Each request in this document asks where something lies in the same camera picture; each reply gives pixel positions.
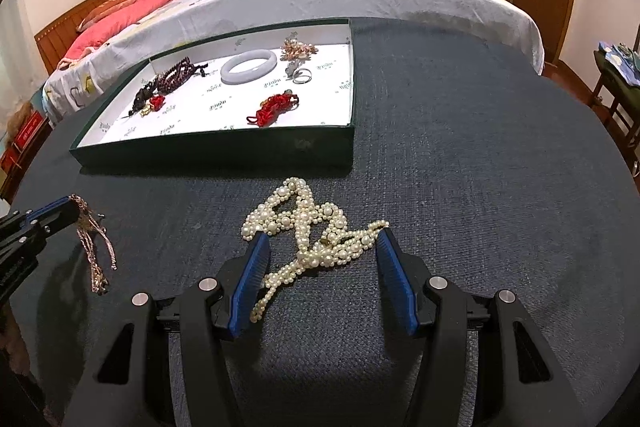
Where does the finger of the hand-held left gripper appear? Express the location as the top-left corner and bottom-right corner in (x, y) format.
(0, 214), (48, 258)
(10, 196), (81, 230)

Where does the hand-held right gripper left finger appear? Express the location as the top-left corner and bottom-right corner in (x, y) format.
(62, 232), (272, 427)

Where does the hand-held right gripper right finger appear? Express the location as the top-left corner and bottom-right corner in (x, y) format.
(376, 228), (583, 427)

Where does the gold chain necklace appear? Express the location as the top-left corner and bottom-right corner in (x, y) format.
(69, 194), (119, 296)

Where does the pearl necklace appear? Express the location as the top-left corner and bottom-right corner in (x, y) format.
(241, 177), (391, 324)

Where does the green jewelry box tray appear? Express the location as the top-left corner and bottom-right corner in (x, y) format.
(69, 19), (357, 174)

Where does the black braided cord bracelet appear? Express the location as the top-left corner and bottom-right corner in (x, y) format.
(130, 86), (157, 116)

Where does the small red bead charm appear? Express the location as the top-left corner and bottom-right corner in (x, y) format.
(140, 95), (167, 116)

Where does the red knotted cord bracelet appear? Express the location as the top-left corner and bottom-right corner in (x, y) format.
(245, 91), (302, 128)

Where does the dark red bead bracelet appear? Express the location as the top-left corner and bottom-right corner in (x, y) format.
(149, 60), (209, 96)

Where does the white jade bangle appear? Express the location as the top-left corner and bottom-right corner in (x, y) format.
(220, 49), (278, 86)

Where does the silver pearl ring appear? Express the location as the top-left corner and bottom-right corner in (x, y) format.
(286, 63), (314, 84)

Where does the red gift box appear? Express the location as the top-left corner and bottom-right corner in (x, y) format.
(0, 109), (52, 202)

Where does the brown teddy bear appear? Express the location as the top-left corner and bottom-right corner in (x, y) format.
(4, 101), (34, 138)

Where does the dark grey tablecloth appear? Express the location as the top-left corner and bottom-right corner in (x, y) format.
(0, 17), (640, 427)

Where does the wooden headboard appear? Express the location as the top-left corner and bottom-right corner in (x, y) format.
(34, 0), (169, 75)

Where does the pink pillow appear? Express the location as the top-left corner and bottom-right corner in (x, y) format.
(62, 0), (189, 60)

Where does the orange striped pillow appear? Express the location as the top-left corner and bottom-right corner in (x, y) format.
(76, 0), (142, 32)

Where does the gold brooch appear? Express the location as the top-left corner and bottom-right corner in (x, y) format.
(281, 38), (319, 62)

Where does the wooden chair with green bag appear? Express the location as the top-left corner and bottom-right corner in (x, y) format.
(590, 41), (640, 180)

